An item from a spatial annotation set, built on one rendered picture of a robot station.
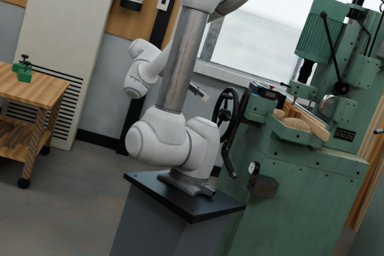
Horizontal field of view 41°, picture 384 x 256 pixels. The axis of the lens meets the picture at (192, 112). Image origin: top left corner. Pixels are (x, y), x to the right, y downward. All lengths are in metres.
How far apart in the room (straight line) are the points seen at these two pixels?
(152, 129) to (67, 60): 1.85
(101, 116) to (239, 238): 1.74
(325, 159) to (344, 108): 0.27
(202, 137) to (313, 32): 0.91
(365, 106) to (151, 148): 1.32
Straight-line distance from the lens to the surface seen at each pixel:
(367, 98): 2.73
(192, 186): 1.97
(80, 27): 3.53
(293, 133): 2.36
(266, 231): 2.65
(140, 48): 2.24
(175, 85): 1.80
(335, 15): 2.56
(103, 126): 3.96
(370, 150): 4.04
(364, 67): 2.57
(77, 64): 3.56
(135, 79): 2.14
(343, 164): 2.66
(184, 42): 1.80
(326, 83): 2.64
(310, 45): 2.56
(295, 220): 2.68
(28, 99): 2.86
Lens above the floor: 1.35
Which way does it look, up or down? 13 degrees down
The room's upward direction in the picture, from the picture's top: 18 degrees clockwise
